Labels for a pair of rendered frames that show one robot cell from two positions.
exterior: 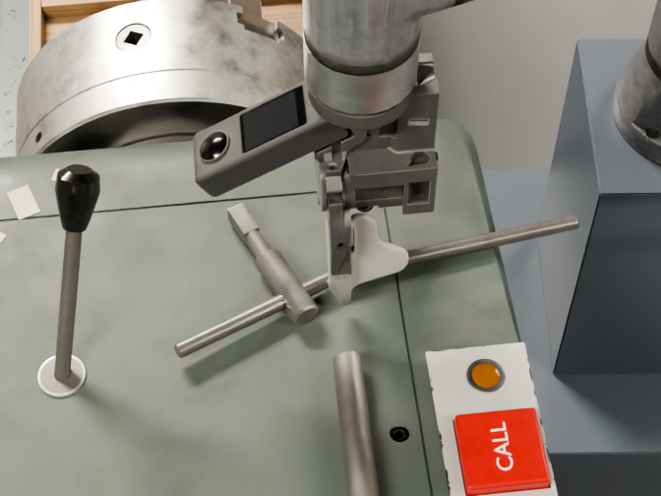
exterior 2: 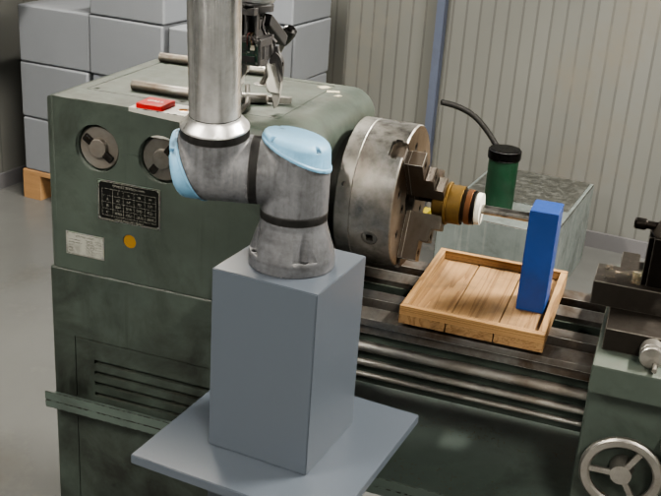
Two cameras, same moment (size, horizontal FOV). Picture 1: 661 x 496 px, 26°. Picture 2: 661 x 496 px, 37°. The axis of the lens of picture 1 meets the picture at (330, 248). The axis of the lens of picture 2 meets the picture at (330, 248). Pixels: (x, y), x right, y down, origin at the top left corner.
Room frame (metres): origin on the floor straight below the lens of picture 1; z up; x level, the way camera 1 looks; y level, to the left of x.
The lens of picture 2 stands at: (1.64, -1.78, 1.78)
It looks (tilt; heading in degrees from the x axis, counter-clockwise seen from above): 22 degrees down; 115
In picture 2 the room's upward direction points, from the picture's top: 4 degrees clockwise
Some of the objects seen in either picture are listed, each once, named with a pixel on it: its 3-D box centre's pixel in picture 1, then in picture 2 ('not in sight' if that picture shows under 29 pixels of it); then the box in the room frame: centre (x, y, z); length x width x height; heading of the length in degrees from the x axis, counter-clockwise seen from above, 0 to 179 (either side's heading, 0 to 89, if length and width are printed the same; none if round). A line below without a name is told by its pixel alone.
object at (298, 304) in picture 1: (270, 262); (265, 98); (0.62, 0.05, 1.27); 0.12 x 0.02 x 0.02; 31
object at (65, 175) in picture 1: (79, 196); (287, 35); (0.60, 0.18, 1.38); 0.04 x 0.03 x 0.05; 6
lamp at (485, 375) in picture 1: (485, 377); not in sight; (0.52, -0.12, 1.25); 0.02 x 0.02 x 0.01
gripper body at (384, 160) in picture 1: (369, 132); (253, 33); (0.63, -0.03, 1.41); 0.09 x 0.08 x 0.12; 96
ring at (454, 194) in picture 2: not in sight; (454, 204); (1.03, 0.17, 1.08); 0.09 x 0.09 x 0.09; 6
